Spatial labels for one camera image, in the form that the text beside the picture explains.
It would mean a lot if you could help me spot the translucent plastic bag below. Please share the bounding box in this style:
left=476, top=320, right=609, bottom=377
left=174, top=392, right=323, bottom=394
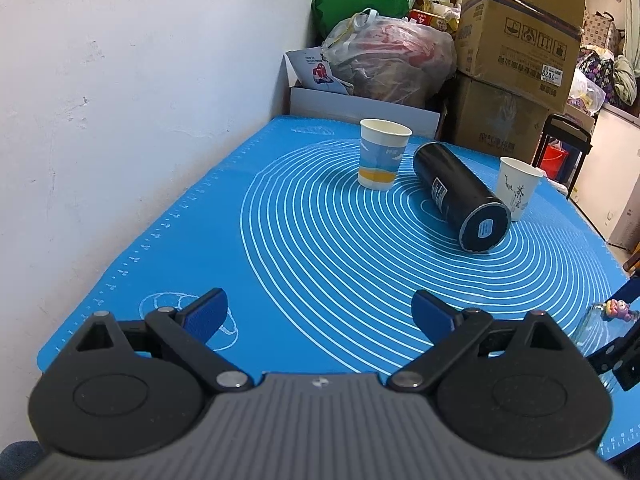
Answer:
left=567, top=67, right=607, bottom=116

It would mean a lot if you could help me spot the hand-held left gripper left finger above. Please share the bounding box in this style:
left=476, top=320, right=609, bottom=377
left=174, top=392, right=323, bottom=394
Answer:
left=75, top=287, right=253, bottom=394

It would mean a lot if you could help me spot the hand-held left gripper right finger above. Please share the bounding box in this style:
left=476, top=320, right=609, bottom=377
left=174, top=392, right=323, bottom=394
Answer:
left=387, top=289, right=573, bottom=393

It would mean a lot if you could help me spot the blue and yellow paper cup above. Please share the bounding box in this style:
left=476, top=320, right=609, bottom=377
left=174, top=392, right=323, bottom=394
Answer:
left=357, top=118, right=412, bottom=191

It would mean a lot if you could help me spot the red snack box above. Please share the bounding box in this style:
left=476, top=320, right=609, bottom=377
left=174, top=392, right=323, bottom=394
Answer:
left=410, top=9, right=451, bottom=29

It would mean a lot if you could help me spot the red bucket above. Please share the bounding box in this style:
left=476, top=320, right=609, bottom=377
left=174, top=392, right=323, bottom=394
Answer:
left=542, top=141, right=571, bottom=179

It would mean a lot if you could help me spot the blue silicone baking mat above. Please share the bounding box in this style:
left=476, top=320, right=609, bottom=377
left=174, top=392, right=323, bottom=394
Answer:
left=37, top=115, right=632, bottom=461

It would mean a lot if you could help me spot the white chest freezer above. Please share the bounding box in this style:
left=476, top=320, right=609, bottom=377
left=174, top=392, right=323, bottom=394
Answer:
left=572, top=102, right=640, bottom=252

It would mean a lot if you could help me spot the floral fabric bag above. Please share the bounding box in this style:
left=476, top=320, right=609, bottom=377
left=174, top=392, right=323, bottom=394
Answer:
left=577, top=45, right=626, bottom=108

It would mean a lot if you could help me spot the black cylindrical bottle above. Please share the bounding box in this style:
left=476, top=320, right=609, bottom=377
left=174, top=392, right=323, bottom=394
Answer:
left=413, top=142, right=512, bottom=253

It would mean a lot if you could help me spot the clear plastic bag of clothes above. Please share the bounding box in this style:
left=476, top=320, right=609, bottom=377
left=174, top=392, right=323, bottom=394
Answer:
left=322, top=8, right=457, bottom=108

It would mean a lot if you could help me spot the large open cardboard box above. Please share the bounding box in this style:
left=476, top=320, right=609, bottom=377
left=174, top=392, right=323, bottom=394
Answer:
left=454, top=0, right=587, bottom=102

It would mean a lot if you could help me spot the plain brown cardboard box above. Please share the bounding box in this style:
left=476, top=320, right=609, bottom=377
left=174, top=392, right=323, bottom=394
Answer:
left=440, top=72, right=573, bottom=161

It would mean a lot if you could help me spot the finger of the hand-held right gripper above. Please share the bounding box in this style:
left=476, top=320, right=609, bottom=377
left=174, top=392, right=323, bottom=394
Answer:
left=585, top=316, right=640, bottom=392
left=606, top=275, right=640, bottom=307

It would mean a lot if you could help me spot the person's leg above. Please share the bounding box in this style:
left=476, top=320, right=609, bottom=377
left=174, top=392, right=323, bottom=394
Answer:
left=0, top=440, right=47, bottom=480

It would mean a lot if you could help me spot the white printed booklet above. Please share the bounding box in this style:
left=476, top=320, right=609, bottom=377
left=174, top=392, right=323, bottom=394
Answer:
left=287, top=46, right=352, bottom=95

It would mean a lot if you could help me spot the white open box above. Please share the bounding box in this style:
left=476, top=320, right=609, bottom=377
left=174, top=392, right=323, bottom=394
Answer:
left=284, top=52, right=441, bottom=140

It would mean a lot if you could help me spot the white ink-print paper cup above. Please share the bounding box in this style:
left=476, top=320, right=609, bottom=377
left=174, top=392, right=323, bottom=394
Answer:
left=496, top=156, right=544, bottom=222

